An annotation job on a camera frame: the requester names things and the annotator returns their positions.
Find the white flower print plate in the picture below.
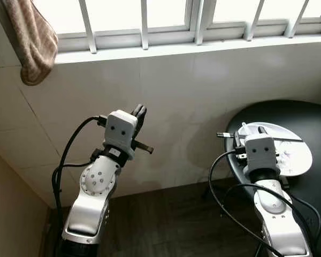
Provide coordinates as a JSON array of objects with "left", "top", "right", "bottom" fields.
[{"left": 236, "top": 122, "right": 314, "bottom": 177}]

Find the dark thin chopstick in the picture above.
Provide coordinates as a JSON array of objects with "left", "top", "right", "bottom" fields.
[{"left": 267, "top": 137, "right": 304, "bottom": 143}]

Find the white window sill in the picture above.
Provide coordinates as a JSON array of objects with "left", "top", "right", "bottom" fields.
[{"left": 53, "top": 33, "right": 321, "bottom": 65}]

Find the white window security bar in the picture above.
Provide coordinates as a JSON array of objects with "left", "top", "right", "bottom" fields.
[
  {"left": 285, "top": 0, "right": 311, "bottom": 39},
  {"left": 78, "top": 0, "right": 97, "bottom": 54},
  {"left": 140, "top": 0, "right": 149, "bottom": 50},
  {"left": 244, "top": 0, "right": 265, "bottom": 42}
]

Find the brown striped towel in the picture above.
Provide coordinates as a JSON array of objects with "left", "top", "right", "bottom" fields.
[{"left": 1, "top": 0, "right": 58, "bottom": 86}]

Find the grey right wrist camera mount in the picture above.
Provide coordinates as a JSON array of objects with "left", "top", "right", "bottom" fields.
[{"left": 242, "top": 134, "right": 281, "bottom": 178}]

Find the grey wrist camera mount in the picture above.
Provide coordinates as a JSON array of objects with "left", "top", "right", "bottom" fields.
[
  {"left": 242, "top": 134, "right": 281, "bottom": 178},
  {"left": 103, "top": 110, "right": 138, "bottom": 160}
]

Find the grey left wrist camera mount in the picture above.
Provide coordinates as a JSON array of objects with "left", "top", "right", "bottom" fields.
[{"left": 103, "top": 110, "right": 138, "bottom": 160}]

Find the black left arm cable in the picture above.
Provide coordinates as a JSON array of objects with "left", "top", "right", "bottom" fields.
[{"left": 52, "top": 115, "right": 109, "bottom": 215}]

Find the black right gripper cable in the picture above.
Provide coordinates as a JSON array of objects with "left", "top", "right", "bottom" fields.
[{"left": 220, "top": 182, "right": 321, "bottom": 252}]

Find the white window frame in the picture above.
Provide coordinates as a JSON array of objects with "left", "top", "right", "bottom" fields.
[{"left": 31, "top": 0, "right": 321, "bottom": 54}]

